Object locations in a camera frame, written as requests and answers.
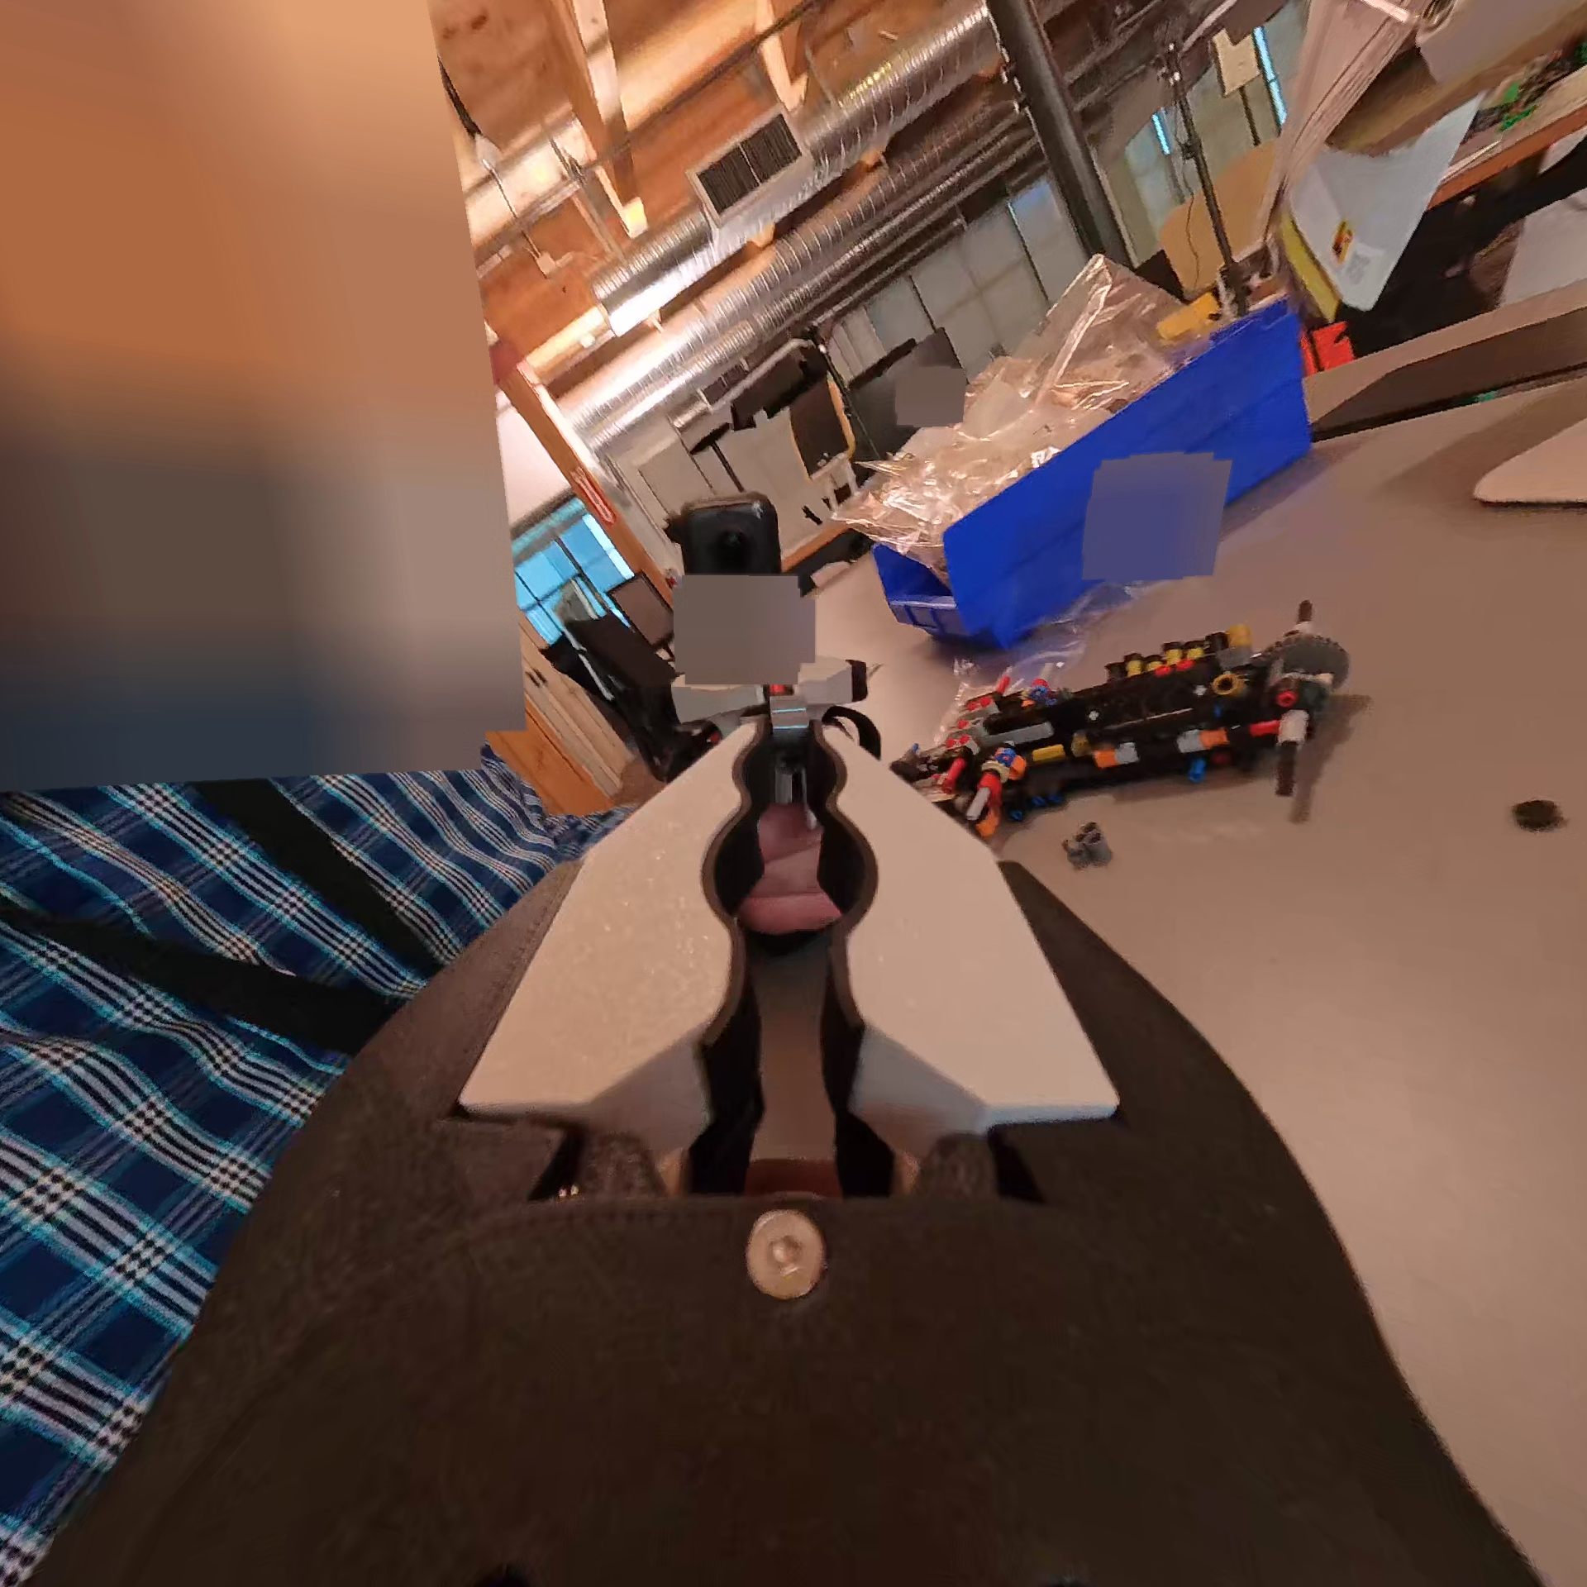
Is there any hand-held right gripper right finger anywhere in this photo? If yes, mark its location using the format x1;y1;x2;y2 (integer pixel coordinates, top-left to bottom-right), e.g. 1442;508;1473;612
805;728;1124;1196

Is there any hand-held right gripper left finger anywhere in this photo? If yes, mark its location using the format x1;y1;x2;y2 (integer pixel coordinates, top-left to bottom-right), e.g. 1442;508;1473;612
458;721;785;1196

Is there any person's left hand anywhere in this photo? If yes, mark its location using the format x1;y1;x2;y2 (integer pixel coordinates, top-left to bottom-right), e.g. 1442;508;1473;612
737;799;848;939

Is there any small blue plastic bin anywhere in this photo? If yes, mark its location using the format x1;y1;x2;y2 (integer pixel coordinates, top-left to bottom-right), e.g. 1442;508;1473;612
871;303;1316;650

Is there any multicoloured brick technic assembly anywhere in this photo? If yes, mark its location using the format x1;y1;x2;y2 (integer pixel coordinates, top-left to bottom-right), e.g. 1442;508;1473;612
890;601;1354;845

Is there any pile of clear plastic bags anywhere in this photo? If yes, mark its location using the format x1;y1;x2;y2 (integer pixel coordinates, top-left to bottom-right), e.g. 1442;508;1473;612
830;253;1223;554

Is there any white vent grille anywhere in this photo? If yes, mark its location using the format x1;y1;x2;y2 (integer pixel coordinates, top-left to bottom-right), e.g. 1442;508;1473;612
688;110;813;219

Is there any person in blue plaid shirt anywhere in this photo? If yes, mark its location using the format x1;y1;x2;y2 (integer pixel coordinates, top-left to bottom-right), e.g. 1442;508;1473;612
0;744;647;1578

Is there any black steel column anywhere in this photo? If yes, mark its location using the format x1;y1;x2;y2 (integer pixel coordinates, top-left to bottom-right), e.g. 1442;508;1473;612
989;0;1133;268

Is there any tan chair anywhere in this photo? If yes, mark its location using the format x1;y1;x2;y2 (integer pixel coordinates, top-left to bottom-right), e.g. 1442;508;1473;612
1159;149;1291;300

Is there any white paper sheet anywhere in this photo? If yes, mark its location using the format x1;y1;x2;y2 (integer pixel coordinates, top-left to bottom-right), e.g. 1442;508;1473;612
1290;118;1483;313

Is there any magnifier on white base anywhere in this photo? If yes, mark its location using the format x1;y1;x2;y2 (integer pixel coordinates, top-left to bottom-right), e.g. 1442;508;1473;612
1473;419;1587;506

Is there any silver ventilation duct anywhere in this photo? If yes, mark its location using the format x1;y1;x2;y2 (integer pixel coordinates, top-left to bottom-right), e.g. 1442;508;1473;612
592;19;1007;338
551;154;1037;437

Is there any black harness strap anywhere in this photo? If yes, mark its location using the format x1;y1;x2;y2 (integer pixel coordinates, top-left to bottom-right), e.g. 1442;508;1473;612
0;779;442;1057

